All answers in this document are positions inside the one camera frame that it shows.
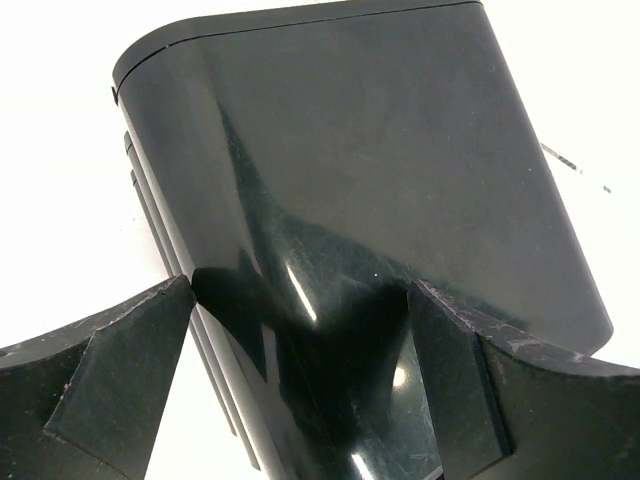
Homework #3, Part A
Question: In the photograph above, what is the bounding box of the black drawer cabinet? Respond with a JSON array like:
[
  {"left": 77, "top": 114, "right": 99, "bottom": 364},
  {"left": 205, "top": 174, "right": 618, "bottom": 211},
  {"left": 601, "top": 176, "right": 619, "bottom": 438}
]
[{"left": 113, "top": 1, "right": 613, "bottom": 479}]

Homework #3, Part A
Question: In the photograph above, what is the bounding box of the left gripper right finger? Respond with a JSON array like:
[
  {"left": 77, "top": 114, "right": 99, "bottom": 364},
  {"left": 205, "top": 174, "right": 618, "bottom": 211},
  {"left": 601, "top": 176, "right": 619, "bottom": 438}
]
[{"left": 408, "top": 281, "right": 639, "bottom": 479}]

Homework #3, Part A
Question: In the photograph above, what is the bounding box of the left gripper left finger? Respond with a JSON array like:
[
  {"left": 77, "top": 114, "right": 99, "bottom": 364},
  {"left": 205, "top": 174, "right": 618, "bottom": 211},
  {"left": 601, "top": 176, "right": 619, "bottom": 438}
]
[{"left": 1, "top": 276, "right": 195, "bottom": 479}]

